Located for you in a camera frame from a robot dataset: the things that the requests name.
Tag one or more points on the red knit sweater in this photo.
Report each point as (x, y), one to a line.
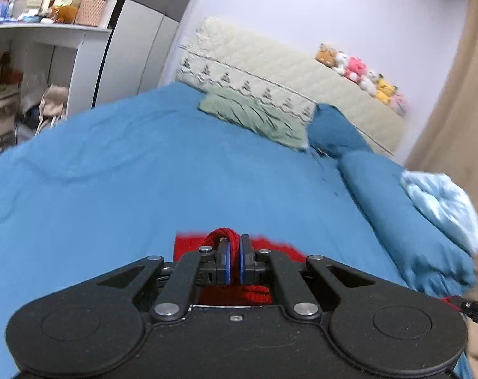
(235, 293)

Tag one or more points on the beige curtain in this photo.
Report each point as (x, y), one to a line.
(449, 142)

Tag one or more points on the blue bed sheet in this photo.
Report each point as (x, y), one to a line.
(119, 182)

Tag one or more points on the white desk shelf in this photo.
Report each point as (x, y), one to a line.
(34, 56)

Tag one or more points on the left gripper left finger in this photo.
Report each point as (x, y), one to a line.
(96, 326)

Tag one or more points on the brown plush toy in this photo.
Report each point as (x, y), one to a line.
(326, 55)

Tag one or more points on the yellow plush toy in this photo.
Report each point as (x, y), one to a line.
(385, 91)

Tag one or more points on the dark blue pillow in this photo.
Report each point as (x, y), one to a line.
(331, 133)

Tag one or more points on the beige bag on floor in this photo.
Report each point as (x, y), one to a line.
(52, 107)

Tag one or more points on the green pillow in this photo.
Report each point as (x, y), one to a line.
(249, 113)

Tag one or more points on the light blue blanket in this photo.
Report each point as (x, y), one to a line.
(445, 205)

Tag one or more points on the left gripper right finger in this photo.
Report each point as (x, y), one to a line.
(378, 326)

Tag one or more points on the grey white wardrobe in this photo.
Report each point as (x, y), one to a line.
(142, 32)

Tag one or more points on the blue rolled duvet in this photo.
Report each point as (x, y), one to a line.
(427, 260)

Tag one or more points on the woven pink basket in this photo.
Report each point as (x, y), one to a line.
(90, 13)

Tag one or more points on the cream quilted headboard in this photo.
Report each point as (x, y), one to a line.
(222, 55)

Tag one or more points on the pink plush toy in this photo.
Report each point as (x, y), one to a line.
(355, 70)

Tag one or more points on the white plush toy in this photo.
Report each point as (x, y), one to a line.
(341, 62)

